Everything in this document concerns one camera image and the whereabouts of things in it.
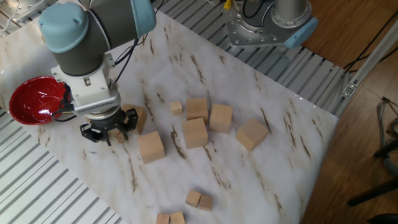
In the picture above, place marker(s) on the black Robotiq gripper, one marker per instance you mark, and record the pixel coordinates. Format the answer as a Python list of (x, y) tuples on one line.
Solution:
[(107, 126)]

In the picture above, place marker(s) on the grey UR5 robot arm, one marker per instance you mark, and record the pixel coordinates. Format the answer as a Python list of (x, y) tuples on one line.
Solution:
[(77, 46)]

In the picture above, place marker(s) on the small wooden cube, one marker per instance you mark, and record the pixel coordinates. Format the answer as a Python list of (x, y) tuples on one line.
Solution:
[(120, 138)]

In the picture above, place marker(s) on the large wooden cube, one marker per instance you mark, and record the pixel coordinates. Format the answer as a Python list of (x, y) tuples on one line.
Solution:
[(140, 119), (195, 132), (221, 118), (197, 109), (252, 133), (150, 147)]

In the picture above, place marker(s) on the medium wooden cube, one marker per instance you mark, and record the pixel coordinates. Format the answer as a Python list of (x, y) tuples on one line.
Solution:
[(162, 219), (177, 218), (176, 107), (193, 198), (206, 203)]

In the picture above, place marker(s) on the red glossy bowl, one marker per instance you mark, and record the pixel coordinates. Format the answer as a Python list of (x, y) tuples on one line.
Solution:
[(31, 99)]

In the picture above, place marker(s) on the white marble board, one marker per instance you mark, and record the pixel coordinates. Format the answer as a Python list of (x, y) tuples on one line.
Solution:
[(217, 174)]

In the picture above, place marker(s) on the silver metal plate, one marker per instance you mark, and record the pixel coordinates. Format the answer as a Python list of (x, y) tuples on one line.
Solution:
[(18, 9)]

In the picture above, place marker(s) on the yellow connector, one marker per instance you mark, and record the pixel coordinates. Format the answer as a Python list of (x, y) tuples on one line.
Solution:
[(228, 3)]

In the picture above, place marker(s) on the black chair leg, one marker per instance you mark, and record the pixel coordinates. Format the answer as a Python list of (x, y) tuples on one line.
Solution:
[(373, 193)]

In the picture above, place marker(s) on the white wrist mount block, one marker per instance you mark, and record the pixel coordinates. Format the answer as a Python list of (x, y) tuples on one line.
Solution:
[(90, 90)]

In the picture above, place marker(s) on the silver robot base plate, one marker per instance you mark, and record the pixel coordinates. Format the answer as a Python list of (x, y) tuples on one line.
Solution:
[(239, 34)]

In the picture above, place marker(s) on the silver corner bracket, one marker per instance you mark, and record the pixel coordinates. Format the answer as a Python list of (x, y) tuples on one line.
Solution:
[(349, 90)]

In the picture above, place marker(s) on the aluminium profile rail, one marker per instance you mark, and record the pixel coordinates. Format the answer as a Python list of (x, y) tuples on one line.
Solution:
[(373, 59)]

